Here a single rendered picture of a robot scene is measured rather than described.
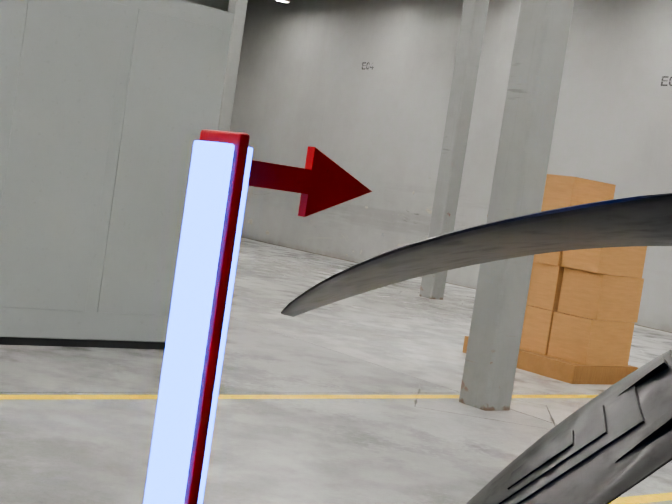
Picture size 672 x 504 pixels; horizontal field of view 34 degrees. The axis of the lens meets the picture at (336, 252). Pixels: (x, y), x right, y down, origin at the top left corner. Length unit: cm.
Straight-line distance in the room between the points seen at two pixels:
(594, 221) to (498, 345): 641
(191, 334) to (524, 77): 652
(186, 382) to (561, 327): 854
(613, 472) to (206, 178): 39
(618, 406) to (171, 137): 647
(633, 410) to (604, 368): 821
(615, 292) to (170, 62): 395
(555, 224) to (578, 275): 845
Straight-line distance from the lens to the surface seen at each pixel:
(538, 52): 681
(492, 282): 680
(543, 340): 898
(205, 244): 35
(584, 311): 879
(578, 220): 38
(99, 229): 694
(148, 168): 705
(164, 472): 36
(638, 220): 38
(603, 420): 72
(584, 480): 69
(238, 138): 34
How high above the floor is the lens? 118
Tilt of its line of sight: 3 degrees down
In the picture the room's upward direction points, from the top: 8 degrees clockwise
